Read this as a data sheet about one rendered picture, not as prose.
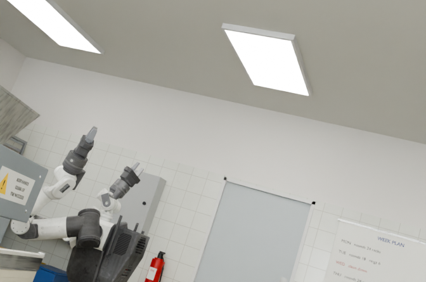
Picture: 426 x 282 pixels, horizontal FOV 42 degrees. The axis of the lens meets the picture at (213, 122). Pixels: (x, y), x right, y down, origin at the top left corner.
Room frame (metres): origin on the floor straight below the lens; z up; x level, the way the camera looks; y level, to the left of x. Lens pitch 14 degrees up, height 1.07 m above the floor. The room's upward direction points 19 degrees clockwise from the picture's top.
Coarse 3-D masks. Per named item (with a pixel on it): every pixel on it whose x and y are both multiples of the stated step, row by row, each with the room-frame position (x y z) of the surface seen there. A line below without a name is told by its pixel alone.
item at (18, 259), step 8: (0, 248) 2.00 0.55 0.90; (0, 256) 1.99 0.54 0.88; (8, 256) 2.05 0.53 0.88; (16, 256) 2.11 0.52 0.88; (24, 256) 2.18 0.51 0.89; (32, 256) 2.25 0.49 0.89; (40, 256) 2.32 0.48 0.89; (0, 264) 2.02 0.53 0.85; (8, 264) 2.08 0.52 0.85; (16, 264) 2.14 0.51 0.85; (24, 264) 2.21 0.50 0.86; (32, 264) 2.28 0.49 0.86; (40, 264) 2.35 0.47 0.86
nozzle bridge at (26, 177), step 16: (0, 144) 1.31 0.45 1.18; (0, 160) 1.34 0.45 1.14; (16, 160) 1.41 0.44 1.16; (0, 176) 1.37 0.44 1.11; (16, 176) 1.45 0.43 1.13; (32, 176) 1.53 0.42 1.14; (0, 192) 1.40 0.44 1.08; (16, 192) 1.48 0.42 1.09; (32, 192) 1.57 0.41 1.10; (0, 208) 1.43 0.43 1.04; (16, 208) 1.52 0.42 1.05; (32, 208) 1.61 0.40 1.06; (0, 224) 1.47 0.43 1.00; (0, 240) 1.50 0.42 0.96
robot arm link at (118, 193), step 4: (112, 184) 3.01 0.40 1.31; (104, 188) 3.00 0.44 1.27; (112, 188) 2.99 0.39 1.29; (116, 188) 2.99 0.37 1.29; (100, 192) 3.00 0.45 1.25; (104, 192) 2.97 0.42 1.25; (108, 192) 2.99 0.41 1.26; (112, 192) 2.99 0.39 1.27; (116, 192) 2.96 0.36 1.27; (120, 192) 2.97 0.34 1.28; (96, 196) 2.99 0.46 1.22; (100, 196) 2.97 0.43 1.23; (116, 196) 2.96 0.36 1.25; (120, 196) 3.01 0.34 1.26; (100, 200) 2.99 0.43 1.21
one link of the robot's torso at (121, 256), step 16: (112, 224) 2.57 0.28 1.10; (112, 240) 2.54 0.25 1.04; (128, 240) 2.57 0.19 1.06; (144, 240) 2.75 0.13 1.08; (80, 256) 2.59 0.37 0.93; (96, 256) 2.57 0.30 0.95; (112, 256) 2.58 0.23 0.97; (128, 256) 2.56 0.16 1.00; (80, 272) 2.60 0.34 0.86; (96, 272) 2.58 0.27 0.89; (112, 272) 2.57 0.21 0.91; (128, 272) 2.76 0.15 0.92
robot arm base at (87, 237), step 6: (84, 210) 2.46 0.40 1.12; (90, 210) 2.46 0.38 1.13; (96, 210) 2.48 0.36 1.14; (78, 240) 2.43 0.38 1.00; (84, 240) 2.41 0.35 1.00; (90, 240) 2.41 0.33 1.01; (96, 240) 2.43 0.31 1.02; (78, 246) 2.47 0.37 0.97; (84, 246) 2.46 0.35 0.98; (90, 246) 2.46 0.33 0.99; (96, 246) 2.49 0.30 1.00
